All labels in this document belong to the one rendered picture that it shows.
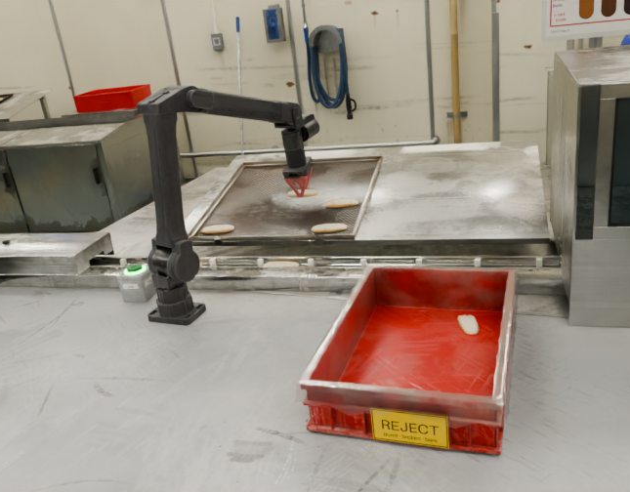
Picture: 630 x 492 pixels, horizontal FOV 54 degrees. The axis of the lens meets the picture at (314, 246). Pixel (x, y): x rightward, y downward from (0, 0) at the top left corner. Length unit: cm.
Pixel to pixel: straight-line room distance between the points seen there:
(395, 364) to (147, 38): 496
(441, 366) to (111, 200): 344
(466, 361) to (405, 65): 413
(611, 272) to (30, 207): 410
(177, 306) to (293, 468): 61
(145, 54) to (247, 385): 490
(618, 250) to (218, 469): 83
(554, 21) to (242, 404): 160
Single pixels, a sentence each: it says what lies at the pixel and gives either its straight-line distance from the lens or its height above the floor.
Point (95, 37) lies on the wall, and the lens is 616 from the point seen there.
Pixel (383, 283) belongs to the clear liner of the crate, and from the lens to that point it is 141.
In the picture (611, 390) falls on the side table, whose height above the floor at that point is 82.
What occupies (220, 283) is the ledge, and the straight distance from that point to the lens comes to 162.
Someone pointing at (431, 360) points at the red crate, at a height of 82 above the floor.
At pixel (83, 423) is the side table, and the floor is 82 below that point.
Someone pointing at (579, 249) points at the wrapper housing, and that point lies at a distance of 129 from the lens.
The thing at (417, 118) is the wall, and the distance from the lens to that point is 524.
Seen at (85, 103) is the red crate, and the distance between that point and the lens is 531.
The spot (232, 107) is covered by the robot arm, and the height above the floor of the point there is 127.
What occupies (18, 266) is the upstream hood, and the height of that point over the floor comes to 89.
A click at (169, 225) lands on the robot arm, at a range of 146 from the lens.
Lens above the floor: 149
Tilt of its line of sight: 22 degrees down
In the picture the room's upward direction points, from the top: 7 degrees counter-clockwise
